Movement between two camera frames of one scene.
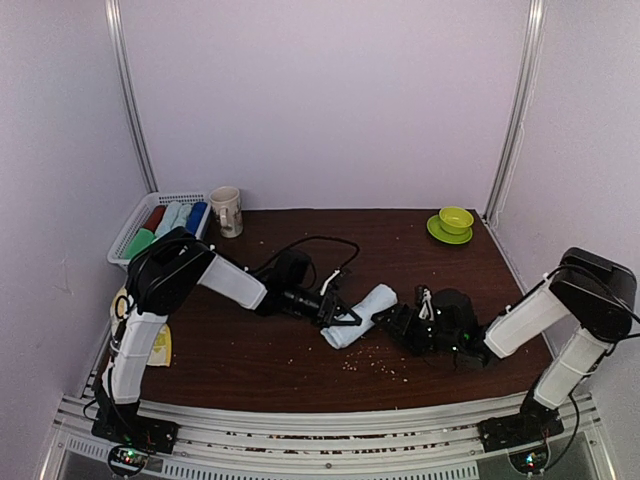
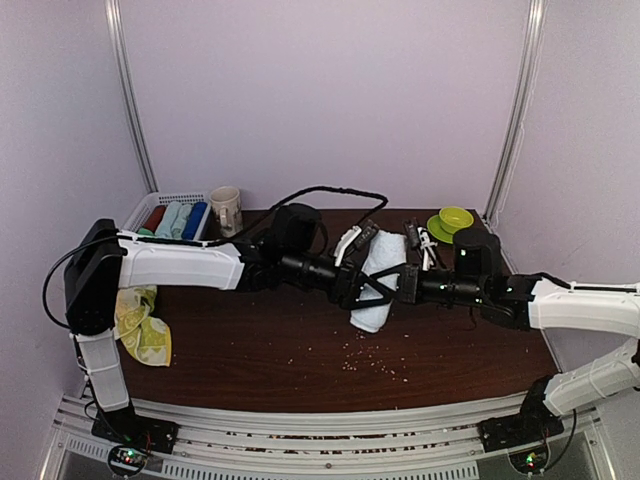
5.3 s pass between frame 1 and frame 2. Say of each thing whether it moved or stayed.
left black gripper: moved
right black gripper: moved
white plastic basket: stayed
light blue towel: moved
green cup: stayed
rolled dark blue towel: stayed
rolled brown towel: stayed
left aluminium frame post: stayed
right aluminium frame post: stayed
